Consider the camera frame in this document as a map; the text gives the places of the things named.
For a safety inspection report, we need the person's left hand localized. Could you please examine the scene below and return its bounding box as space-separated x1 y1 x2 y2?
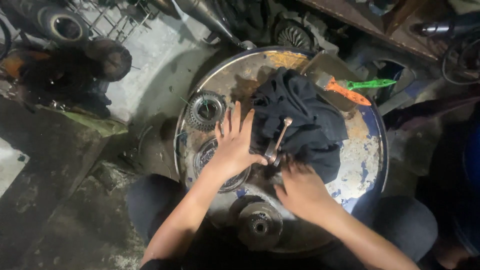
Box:
203 100 268 180

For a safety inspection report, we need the person's right hand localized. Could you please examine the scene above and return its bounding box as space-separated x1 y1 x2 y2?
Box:
273 154 340 226

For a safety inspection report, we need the round metal clutch plate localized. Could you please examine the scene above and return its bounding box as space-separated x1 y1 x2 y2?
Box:
193 137 252 194

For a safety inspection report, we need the dark round gear disc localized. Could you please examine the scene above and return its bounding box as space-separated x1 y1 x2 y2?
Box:
229 195 284 251

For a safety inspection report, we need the rusty blue metal drum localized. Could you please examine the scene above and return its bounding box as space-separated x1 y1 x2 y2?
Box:
174 46 389 254

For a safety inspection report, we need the black cloth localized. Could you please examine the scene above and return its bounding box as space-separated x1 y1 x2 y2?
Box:
249 67 349 184

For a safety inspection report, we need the metal tray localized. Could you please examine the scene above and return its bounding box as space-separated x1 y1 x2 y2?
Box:
300 50 376 113

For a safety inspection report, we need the finned round metal part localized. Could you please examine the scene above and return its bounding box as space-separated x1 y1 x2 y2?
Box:
273 17 319 52

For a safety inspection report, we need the metal exhaust pipe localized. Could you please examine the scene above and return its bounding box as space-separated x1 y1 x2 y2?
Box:
150 0 256 51

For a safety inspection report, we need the rusty round metal part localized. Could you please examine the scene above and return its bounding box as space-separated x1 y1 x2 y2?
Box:
85 37 133 83

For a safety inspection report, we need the wooden bench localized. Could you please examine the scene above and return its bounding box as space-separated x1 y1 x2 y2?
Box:
300 0 466 63

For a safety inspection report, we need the black rubber tyre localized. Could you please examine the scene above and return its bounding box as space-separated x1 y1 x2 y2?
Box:
31 4 91 46

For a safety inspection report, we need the toothed metal gear ring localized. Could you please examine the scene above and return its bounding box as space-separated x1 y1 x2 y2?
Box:
184 90 228 133

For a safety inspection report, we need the green wire tie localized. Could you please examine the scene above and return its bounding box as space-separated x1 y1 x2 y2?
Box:
179 94 211 118

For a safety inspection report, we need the orange handled paint brush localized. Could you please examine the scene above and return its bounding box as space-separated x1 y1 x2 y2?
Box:
316 74 373 107

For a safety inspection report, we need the green handled paint brush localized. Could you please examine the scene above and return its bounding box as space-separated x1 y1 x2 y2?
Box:
345 78 397 91

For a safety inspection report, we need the wire metal rack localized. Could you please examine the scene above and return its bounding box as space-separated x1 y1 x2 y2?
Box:
66 0 158 43

